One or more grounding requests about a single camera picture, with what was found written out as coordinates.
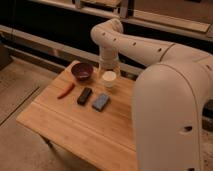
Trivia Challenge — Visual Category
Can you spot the wooden shelf ledge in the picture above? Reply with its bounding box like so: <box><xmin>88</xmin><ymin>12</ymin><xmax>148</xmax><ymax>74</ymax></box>
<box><xmin>30</xmin><ymin>0</ymin><xmax>213</xmax><ymax>42</ymax></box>

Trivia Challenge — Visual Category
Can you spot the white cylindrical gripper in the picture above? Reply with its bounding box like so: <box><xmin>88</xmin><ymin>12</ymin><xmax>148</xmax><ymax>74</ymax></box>
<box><xmin>98</xmin><ymin>47</ymin><xmax>121</xmax><ymax>81</ymax></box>

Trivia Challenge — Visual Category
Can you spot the white ceramic cup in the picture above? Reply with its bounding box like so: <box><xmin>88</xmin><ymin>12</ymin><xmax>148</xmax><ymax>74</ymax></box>
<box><xmin>102</xmin><ymin>71</ymin><xmax>117</xmax><ymax>88</ymax></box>

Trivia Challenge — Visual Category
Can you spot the metal floor rail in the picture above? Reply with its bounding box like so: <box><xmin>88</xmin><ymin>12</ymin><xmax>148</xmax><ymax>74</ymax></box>
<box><xmin>0</xmin><ymin>24</ymin><xmax>144</xmax><ymax>77</ymax></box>

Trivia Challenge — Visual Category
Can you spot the wooden table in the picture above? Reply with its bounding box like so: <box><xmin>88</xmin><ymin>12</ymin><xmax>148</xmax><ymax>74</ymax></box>
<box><xmin>17</xmin><ymin>68</ymin><xmax>138</xmax><ymax>171</ymax></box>

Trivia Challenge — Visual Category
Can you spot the dark red bowl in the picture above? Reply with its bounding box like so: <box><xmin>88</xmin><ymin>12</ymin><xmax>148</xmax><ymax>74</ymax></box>
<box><xmin>71</xmin><ymin>62</ymin><xmax>93</xmax><ymax>81</ymax></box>

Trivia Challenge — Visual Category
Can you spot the blue sponge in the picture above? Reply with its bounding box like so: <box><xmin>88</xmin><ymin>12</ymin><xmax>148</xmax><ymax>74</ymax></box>
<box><xmin>92</xmin><ymin>93</ymin><xmax>110</xmax><ymax>112</ymax></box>

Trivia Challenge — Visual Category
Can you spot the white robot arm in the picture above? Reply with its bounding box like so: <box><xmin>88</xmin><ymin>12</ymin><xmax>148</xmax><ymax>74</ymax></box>
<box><xmin>91</xmin><ymin>19</ymin><xmax>213</xmax><ymax>171</ymax></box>

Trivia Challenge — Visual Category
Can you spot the black rectangular block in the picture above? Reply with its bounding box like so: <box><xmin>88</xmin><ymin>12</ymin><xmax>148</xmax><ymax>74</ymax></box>
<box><xmin>77</xmin><ymin>87</ymin><xmax>92</xmax><ymax>105</ymax></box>

